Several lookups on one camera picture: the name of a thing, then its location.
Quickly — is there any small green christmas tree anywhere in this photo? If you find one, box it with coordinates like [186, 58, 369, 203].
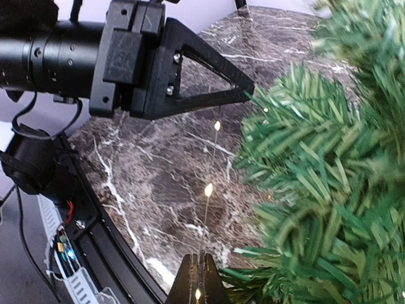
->
[221, 1, 404, 303]

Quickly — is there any white fairy light string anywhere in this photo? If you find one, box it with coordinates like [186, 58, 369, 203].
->
[193, 104, 270, 301]

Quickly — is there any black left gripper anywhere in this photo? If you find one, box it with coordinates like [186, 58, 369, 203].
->
[1, 1, 166, 120]

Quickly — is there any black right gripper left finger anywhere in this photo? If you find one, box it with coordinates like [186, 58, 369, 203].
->
[130, 18, 255, 120]

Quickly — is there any white perforated cable tray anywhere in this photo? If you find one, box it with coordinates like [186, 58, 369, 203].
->
[37, 196, 119, 303]

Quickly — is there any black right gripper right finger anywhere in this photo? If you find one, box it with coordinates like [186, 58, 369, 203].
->
[166, 251, 230, 304]

